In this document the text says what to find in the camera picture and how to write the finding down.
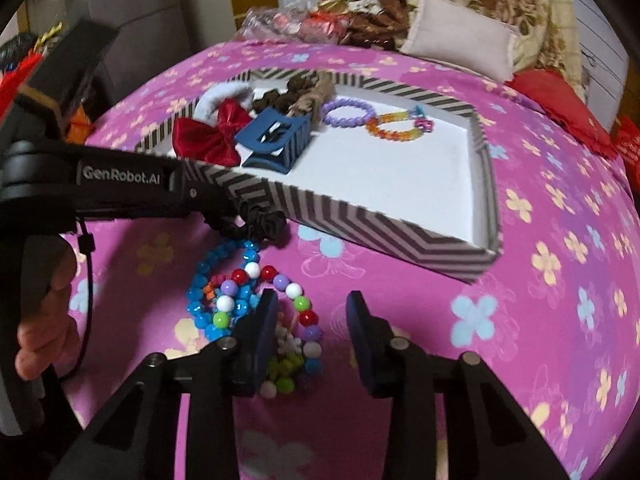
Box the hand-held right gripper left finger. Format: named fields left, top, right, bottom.
left=50, top=289, right=280, bottom=480

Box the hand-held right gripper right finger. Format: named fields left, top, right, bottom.
left=346, top=290, right=571, bottom=480

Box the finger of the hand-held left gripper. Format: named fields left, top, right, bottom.
left=170, top=160, right=241, bottom=231

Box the white flower bead bracelet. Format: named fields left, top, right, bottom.
left=265, top=310, right=306, bottom=386

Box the large multicolour bead necklace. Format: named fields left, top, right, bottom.
left=212, top=262, right=323, bottom=396

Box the red bow hair clip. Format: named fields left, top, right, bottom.
left=172, top=99, right=251, bottom=167

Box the black scrunchie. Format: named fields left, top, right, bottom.
left=205, top=197, right=291, bottom=248

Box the blue bead bracelet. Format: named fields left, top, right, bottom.
left=186, top=239, right=263, bottom=343

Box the white fluffy scrunchie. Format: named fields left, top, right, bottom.
left=192, top=84, right=253, bottom=123

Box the blue hair claw clip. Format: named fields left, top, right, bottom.
left=239, top=107, right=313, bottom=176

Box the dark brown scrunchie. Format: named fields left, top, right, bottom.
left=251, top=77, right=301, bottom=116

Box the leopard print scrunchie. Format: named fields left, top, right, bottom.
left=287, top=72, right=336, bottom=121

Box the purple bead bracelet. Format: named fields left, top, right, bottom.
left=321, top=100, right=376, bottom=128

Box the striped cardboard box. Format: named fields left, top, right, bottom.
left=135, top=66, right=503, bottom=285

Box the orange yellow bead bracelet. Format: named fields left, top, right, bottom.
left=365, top=107, right=433, bottom=143

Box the person's left hand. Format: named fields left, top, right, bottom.
left=15, top=247, right=83, bottom=381

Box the clear plastic bag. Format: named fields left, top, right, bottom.
left=237, top=5, right=351, bottom=46

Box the grey cabinet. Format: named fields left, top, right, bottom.
left=80, top=0, right=238, bottom=116

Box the pink floral bedsheet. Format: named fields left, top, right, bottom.
left=50, top=40, right=640, bottom=480

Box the brown floral quilt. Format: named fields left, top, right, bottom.
left=345, top=0, right=426, bottom=51

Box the beige pillow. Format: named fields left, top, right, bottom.
left=400, top=0, right=521, bottom=83

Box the red cushion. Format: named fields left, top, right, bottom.
left=507, top=69, right=616, bottom=153

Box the beige rose print blanket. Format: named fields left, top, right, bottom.
left=410, top=0, right=586, bottom=96

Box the small pink orange bead bracelet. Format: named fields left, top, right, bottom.
left=197, top=272, right=236, bottom=306

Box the black cable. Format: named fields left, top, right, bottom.
left=55, top=217, right=98, bottom=381

